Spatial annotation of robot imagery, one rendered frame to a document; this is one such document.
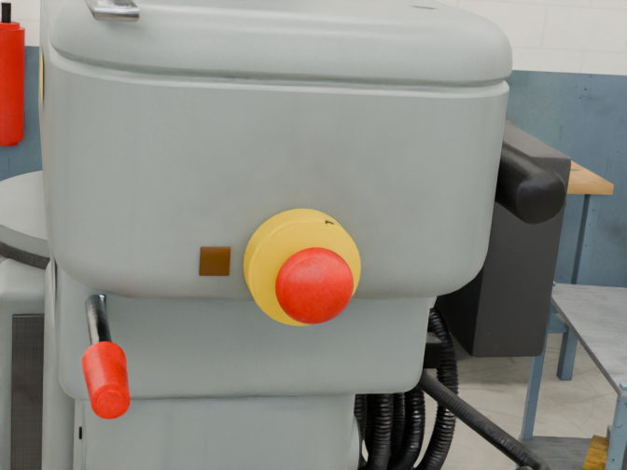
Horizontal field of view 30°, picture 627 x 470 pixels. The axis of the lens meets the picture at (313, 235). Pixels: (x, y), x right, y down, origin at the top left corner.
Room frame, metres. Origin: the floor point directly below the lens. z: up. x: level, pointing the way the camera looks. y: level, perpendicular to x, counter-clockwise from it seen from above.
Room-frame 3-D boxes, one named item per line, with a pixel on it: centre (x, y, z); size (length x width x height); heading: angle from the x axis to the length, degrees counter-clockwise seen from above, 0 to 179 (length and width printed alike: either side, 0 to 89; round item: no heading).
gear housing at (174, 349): (0.85, 0.07, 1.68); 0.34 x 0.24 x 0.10; 15
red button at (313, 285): (0.56, 0.00, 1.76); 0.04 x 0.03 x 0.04; 105
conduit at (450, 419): (1.12, -0.06, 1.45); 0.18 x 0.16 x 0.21; 15
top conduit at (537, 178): (0.88, -0.07, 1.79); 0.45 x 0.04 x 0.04; 15
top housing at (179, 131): (0.82, 0.07, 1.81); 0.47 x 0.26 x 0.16; 15
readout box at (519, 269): (1.18, -0.18, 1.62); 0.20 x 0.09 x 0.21; 15
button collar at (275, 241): (0.59, 0.00, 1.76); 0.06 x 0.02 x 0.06; 105
